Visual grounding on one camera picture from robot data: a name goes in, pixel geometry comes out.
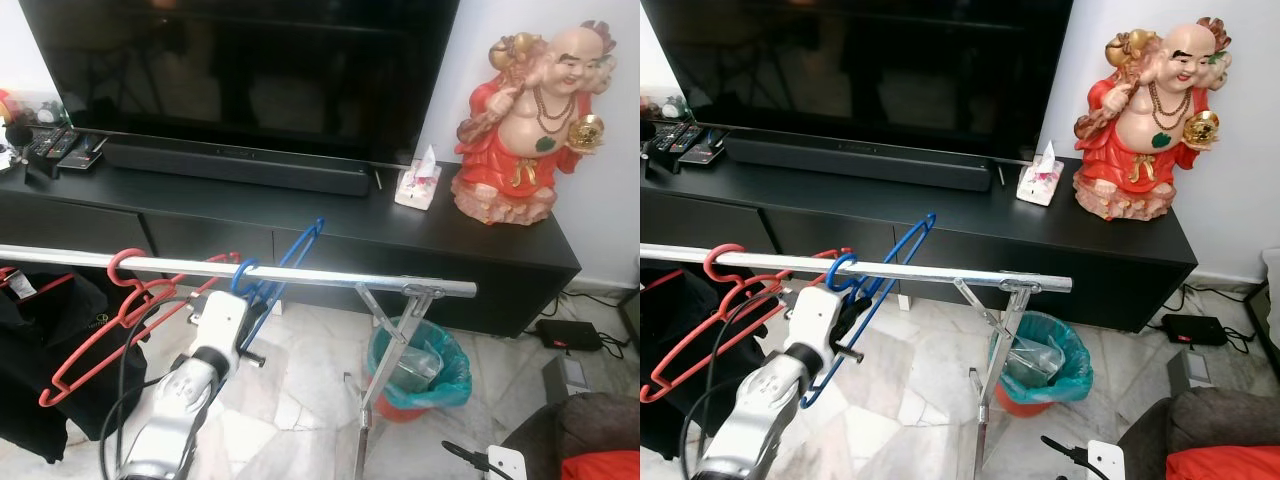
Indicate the red laughing Buddha statue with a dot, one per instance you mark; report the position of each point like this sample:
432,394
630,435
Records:
520,150
1140,150

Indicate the black television console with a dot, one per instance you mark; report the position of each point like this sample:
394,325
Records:
1070,245
450,250

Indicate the white tissue box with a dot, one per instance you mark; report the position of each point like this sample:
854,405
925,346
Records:
418,190
1040,185

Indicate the blue plastic hanger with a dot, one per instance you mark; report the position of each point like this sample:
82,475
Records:
830,272
234,280

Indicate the black soundbar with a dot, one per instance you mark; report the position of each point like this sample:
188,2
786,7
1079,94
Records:
240,165
860,162

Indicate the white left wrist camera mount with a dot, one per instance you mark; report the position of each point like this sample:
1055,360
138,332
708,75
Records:
815,318
218,320

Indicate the dark grey fabric sofa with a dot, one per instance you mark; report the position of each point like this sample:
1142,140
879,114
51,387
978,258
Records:
540,440
1150,440

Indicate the clear plastic container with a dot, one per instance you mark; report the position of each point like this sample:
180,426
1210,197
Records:
1035,360
420,365

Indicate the black power adapter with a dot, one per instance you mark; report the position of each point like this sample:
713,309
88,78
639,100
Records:
1195,330
570,335

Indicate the red cushion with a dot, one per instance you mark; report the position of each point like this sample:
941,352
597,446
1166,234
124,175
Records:
1220,465
600,466

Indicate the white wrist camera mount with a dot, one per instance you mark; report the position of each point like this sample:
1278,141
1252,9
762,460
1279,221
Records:
1106,462
506,465
815,318
218,320

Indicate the grey electrical box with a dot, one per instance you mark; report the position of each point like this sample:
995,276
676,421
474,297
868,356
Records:
568,378
1190,373

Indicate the red plastic hanger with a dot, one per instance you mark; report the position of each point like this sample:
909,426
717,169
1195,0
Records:
750,290
8,275
655,278
140,297

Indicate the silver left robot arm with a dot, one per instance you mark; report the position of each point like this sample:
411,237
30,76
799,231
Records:
170,430
750,430

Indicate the black flat screen television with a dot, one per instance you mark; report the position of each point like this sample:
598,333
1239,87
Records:
240,70
860,70

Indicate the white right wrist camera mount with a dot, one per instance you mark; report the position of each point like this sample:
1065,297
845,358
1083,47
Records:
1106,462
506,465

